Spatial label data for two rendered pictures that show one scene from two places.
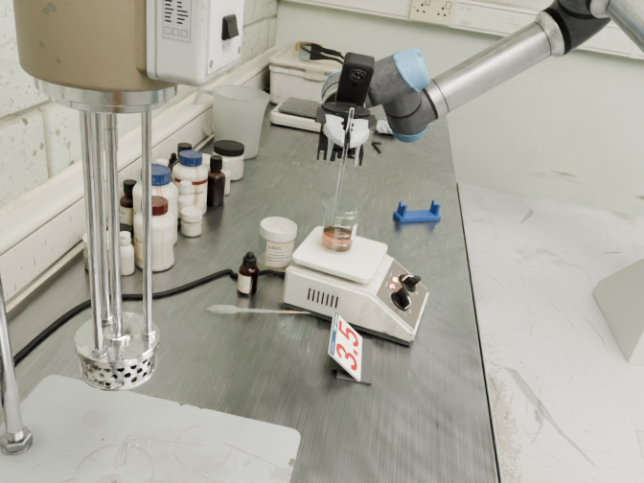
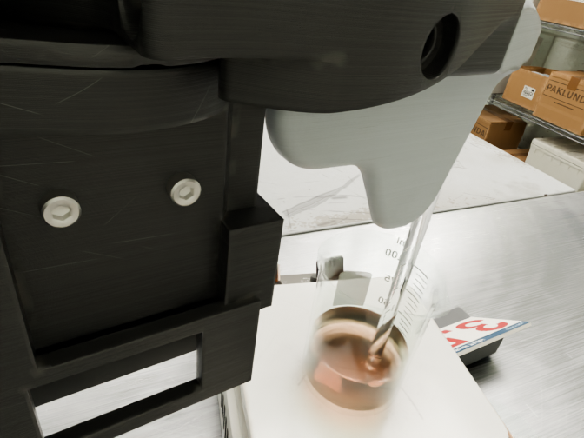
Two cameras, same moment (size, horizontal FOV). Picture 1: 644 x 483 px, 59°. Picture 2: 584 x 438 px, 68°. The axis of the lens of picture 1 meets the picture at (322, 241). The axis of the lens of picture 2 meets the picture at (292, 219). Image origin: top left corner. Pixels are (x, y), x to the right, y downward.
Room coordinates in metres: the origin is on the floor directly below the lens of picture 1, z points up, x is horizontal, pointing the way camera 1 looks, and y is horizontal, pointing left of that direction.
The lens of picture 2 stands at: (0.86, 0.08, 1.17)
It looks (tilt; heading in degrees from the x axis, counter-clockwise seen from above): 32 degrees down; 237
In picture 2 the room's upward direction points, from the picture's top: 8 degrees clockwise
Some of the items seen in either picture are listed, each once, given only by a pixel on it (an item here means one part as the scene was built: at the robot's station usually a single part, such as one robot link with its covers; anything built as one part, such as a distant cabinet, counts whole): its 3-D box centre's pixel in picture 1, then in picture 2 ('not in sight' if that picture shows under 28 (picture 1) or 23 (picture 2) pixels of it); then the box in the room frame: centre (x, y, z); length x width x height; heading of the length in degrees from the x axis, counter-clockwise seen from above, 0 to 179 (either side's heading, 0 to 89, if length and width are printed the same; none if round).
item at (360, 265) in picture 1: (341, 252); (350, 360); (0.74, -0.03, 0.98); 0.12 x 0.12 x 0.01; 75
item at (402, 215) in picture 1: (418, 210); not in sight; (1.10, -0.19, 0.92); 0.10 x 0.03 x 0.04; 115
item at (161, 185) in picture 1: (155, 205); not in sight; (0.83, 0.28, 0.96); 0.07 x 0.07 x 0.13
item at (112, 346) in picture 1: (114, 239); not in sight; (0.37, 0.16, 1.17); 0.07 x 0.07 x 0.25
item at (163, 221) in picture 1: (154, 232); not in sight; (0.76, 0.26, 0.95); 0.06 x 0.06 x 0.11
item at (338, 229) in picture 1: (337, 224); (368, 327); (0.75, -0.02, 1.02); 0.06 x 0.05 x 0.08; 97
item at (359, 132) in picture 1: (356, 147); not in sight; (0.78, -0.03, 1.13); 0.09 x 0.03 x 0.06; 4
